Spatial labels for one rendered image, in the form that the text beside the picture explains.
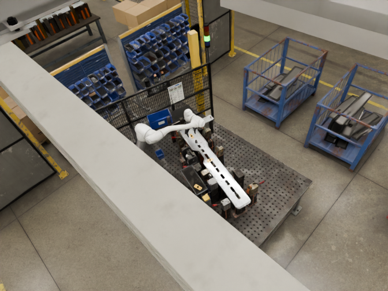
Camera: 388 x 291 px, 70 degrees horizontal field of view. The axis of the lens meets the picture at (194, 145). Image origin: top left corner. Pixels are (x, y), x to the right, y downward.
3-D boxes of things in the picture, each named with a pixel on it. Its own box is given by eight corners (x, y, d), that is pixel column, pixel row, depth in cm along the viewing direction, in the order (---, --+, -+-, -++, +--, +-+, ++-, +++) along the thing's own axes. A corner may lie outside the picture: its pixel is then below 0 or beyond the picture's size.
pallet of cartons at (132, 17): (165, 41, 714) (154, -15, 611) (187, 51, 675) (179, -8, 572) (129, 64, 665) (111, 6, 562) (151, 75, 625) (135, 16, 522)
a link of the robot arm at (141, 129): (132, 186, 329) (120, 176, 339) (142, 182, 342) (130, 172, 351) (145, 130, 294) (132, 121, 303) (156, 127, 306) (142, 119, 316)
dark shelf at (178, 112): (196, 114, 387) (196, 112, 384) (137, 141, 365) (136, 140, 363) (188, 105, 400) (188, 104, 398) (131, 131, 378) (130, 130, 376)
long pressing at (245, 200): (254, 200, 295) (254, 200, 294) (237, 211, 289) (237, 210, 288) (192, 123, 377) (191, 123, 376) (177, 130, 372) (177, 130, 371)
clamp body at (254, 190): (258, 202, 325) (261, 186, 297) (248, 208, 321) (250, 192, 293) (253, 195, 331) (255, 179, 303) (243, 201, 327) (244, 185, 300)
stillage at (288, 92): (279, 78, 572) (286, 36, 499) (315, 94, 530) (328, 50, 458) (242, 109, 526) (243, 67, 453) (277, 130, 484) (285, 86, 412)
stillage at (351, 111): (338, 107, 504) (355, 62, 432) (384, 126, 464) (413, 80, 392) (303, 146, 456) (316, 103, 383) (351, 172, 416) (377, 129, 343)
